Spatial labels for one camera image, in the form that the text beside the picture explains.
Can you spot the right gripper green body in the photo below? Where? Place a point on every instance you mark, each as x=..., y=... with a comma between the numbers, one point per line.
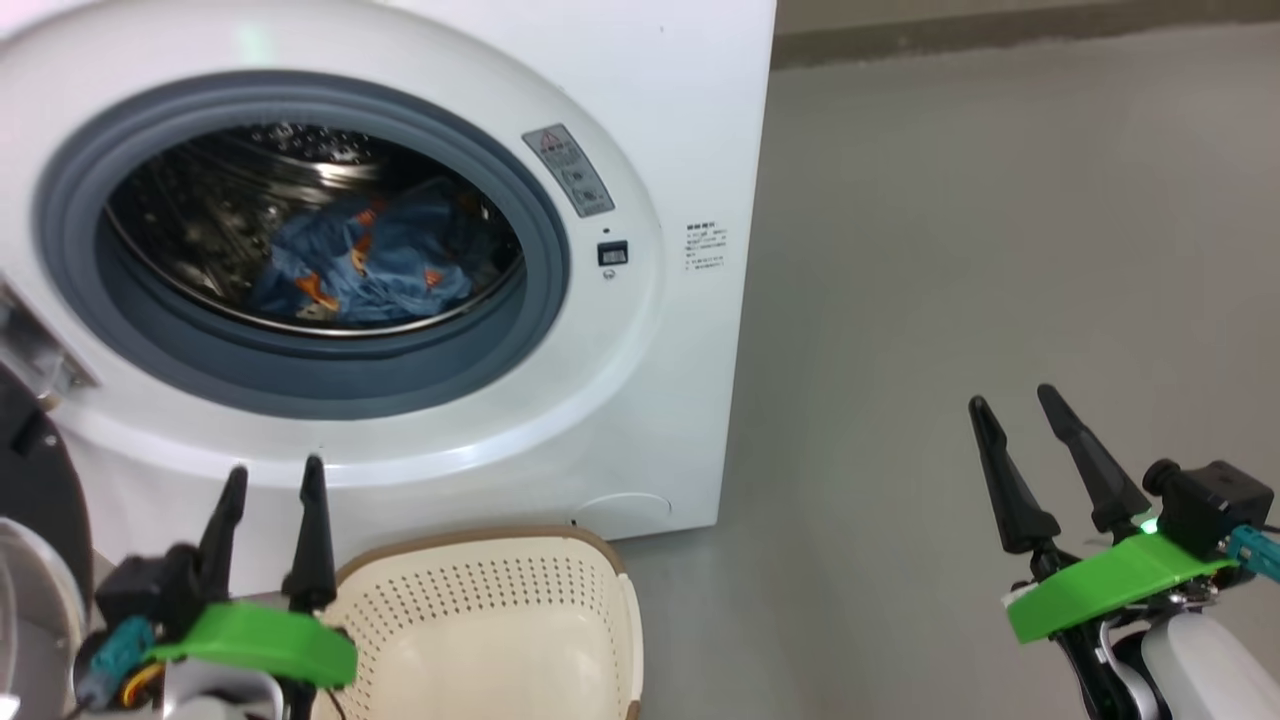
x=1110, y=585

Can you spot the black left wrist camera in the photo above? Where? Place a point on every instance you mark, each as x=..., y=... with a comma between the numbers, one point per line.
x=150, y=590

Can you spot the blue cartoon print garment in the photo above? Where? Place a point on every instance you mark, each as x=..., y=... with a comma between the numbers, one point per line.
x=300, y=260
x=440, y=240

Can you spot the white front-load washing machine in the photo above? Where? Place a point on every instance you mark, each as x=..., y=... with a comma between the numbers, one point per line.
x=650, y=350

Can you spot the round white filter cover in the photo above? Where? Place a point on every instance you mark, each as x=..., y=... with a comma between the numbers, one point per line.
x=620, y=515

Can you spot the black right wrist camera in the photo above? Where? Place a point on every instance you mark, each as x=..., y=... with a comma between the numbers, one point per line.
x=1215, y=505

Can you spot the grey warning sticker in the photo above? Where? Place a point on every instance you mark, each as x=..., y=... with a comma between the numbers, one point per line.
x=568, y=170

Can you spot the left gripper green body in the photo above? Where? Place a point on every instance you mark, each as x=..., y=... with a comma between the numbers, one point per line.
x=260, y=640

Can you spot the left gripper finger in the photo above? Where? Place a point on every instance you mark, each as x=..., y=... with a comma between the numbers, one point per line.
x=313, y=560
x=222, y=550

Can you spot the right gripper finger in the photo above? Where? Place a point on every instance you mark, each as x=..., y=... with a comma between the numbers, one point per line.
x=1105, y=485
x=1015, y=500

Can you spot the printed text label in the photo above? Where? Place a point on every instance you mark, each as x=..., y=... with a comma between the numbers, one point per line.
x=706, y=247

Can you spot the cream perforated laundry basket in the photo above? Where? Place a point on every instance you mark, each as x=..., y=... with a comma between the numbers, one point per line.
x=500, y=640

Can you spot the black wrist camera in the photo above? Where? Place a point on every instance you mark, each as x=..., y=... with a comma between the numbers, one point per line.
x=1215, y=505
x=150, y=590

